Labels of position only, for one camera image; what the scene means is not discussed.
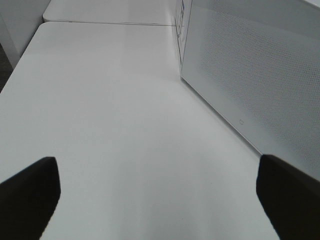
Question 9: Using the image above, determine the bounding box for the white microwave door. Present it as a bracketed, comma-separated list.
[180, 0, 320, 163]

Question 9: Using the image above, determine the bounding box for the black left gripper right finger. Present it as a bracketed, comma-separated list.
[256, 154, 320, 240]

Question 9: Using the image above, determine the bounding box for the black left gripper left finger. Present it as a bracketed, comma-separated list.
[0, 156, 61, 240]

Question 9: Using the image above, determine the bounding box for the white microwave oven body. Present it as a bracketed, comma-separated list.
[174, 0, 193, 66]

